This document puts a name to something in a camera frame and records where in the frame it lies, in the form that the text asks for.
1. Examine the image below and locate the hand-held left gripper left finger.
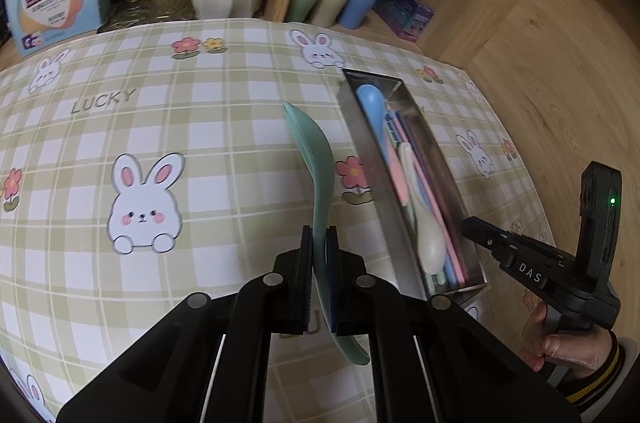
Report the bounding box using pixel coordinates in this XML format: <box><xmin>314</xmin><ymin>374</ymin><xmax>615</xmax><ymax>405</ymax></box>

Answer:
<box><xmin>55</xmin><ymin>225</ymin><xmax>315</xmax><ymax>423</ymax></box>

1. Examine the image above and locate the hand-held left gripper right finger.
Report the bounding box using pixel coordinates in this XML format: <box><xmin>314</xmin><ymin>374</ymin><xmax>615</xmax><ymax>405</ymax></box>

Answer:
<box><xmin>325</xmin><ymin>226</ymin><xmax>583</xmax><ymax>423</ymax></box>

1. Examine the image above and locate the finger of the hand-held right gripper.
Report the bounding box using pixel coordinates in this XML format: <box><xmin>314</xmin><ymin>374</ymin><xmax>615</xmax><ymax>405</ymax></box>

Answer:
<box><xmin>460</xmin><ymin>216</ymin><xmax>576</xmax><ymax>299</ymax></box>

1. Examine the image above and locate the pink chopstick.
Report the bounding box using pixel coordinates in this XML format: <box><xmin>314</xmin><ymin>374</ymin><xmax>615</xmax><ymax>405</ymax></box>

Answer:
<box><xmin>387</xmin><ymin>110</ymin><xmax>471</xmax><ymax>286</ymax></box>

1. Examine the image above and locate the blue chopstick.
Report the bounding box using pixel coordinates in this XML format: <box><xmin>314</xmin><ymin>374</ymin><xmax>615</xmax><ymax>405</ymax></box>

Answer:
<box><xmin>400</xmin><ymin>113</ymin><xmax>461</xmax><ymax>289</ymax></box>

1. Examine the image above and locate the beige spoon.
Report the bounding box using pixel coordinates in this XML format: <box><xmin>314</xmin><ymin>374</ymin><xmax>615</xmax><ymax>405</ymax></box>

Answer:
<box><xmin>397</xmin><ymin>143</ymin><xmax>447</xmax><ymax>276</ymax></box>

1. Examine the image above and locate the stainless steel utensil tray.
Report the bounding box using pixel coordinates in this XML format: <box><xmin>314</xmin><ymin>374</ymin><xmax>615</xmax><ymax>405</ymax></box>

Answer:
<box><xmin>341</xmin><ymin>68</ymin><xmax>488</xmax><ymax>304</ymax></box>

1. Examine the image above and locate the pink spoon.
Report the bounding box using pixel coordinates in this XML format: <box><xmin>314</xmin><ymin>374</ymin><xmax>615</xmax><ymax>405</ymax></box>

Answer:
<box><xmin>385</xmin><ymin>143</ymin><xmax>413</xmax><ymax>206</ymax></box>

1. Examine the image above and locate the teal spoon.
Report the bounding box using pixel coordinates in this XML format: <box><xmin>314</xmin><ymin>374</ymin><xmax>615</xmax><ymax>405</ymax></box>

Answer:
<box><xmin>282</xmin><ymin>100</ymin><xmax>371</xmax><ymax>366</ymax></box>

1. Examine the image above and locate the blue spoon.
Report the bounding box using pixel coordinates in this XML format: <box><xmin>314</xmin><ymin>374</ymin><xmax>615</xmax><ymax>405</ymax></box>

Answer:
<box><xmin>356</xmin><ymin>84</ymin><xmax>396</xmax><ymax>154</ymax></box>

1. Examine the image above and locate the person's right forearm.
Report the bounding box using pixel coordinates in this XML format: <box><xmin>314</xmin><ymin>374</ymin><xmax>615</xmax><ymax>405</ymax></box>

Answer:
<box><xmin>565</xmin><ymin>333</ymin><xmax>640</xmax><ymax>409</ymax></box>

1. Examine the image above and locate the person's right hand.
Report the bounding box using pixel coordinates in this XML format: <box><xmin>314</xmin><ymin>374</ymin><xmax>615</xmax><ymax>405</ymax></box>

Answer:
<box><xmin>520</xmin><ymin>300</ymin><xmax>618</xmax><ymax>384</ymax></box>

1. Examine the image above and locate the plaid bunny print tablecloth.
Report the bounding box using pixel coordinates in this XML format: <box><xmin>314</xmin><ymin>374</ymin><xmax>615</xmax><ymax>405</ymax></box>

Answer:
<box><xmin>0</xmin><ymin>17</ymin><xmax>558</xmax><ymax>423</ymax></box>

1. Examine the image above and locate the blue cup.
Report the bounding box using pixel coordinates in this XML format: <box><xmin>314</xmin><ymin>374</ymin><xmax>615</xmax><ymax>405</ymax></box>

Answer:
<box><xmin>336</xmin><ymin>0</ymin><xmax>379</xmax><ymax>30</ymax></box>

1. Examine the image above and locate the purple box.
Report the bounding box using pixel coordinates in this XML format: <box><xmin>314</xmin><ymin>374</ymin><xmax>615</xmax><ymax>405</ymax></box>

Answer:
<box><xmin>374</xmin><ymin>0</ymin><xmax>436</xmax><ymax>44</ymax></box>

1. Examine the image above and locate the beige cup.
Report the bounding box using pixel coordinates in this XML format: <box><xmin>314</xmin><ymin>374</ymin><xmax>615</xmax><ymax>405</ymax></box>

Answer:
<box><xmin>310</xmin><ymin>0</ymin><xmax>353</xmax><ymax>28</ymax></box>

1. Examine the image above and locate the gold tin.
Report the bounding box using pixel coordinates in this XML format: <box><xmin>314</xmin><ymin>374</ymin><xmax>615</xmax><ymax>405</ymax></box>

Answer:
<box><xmin>97</xmin><ymin>0</ymin><xmax>196</xmax><ymax>34</ymax></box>

